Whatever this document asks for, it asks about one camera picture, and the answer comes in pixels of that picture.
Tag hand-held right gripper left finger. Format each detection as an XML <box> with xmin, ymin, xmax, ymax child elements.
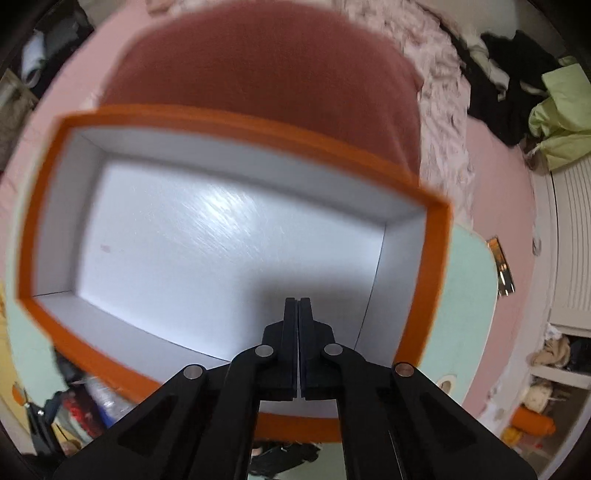
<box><xmin>53</xmin><ymin>298</ymin><xmax>300</xmax><ymax>480</ymax></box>

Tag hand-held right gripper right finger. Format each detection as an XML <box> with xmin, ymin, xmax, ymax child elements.
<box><xmin>300</xmin><ymin>298</ymin><xmax>539</xmax><ymax>480</ymax></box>

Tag black satin lace cloth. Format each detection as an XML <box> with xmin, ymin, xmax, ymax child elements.
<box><xmin>252</xmin><ymin>442</ymin><xmax>321</xmax><ymax>476</ymax></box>

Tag orange cardboard box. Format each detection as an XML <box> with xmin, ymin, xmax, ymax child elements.
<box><xmin>16</xmin><ymin>104</ymin><xmax>455</xmax><ymax>446</ymax></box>

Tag mint green printed desktop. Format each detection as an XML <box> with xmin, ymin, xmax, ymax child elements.
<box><xmin>0</xmin><ymin>224</ymin><xmax>499</xmax><ymax>480</ymax></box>

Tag orange bottle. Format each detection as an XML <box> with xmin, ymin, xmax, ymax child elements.
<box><xmin>512</xmin><ymin>406</ymin><xmax>557</xmax><ymax>435</ymax></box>

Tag beige cloth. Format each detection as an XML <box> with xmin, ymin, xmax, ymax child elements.
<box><xmin>531</xmin><ymin>335</ymin><xmax>573</xmax><ymax>367</ymax></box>

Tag pink printed quilt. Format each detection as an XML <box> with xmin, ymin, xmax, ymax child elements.
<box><xmin>337</xmin><ymin>0</ymin><xmax>476</xmax><ymax>232</ymax></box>

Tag white louvered wardrobe door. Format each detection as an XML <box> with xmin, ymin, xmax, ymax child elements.
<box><xmin>549</xmin><ymin>157</ymin><xmax>591</xmax><ymax>330</ymax></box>

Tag dark red pillow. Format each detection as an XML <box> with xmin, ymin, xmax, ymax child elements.
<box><xmin>99</xmin><ymin>2</ymin><xmax>426</xmax><ymax>178</ymax></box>

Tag pile of black clothes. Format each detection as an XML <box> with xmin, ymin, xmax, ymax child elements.
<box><xmin>450</xmin><ymin>30</ymin><xmax>561</xmax><ymax>148</ymax></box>

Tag light green hanging garment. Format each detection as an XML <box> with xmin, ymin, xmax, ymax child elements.
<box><xmin>527</xmin><ymin>56</ymin><xmax>591</xmax><ymax>172</ymax></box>

